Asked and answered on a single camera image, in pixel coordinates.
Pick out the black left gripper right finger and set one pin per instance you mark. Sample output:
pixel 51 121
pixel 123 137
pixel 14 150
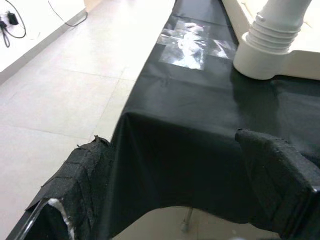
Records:
pixel 275 175

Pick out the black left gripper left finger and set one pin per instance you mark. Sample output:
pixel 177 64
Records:
pixel 82 180

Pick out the white plastic table top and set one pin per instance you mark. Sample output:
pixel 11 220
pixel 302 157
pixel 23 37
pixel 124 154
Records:
pixel 260 65

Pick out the white plastic table leg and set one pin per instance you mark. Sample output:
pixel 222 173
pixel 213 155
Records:
pixel 280 15

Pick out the grey metal table leg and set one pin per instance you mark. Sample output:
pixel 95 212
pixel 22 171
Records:
pixel 187 220

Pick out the black tablecloth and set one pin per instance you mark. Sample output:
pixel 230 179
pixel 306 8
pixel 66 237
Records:
pixel 175 125

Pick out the clear tape cross patch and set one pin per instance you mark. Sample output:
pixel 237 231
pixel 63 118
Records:
pixel 187 50

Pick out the black power adapter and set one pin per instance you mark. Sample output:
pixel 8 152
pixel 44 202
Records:
pixel 12 18

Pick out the black wall plug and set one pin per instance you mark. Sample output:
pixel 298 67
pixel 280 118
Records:
pixel 3 25

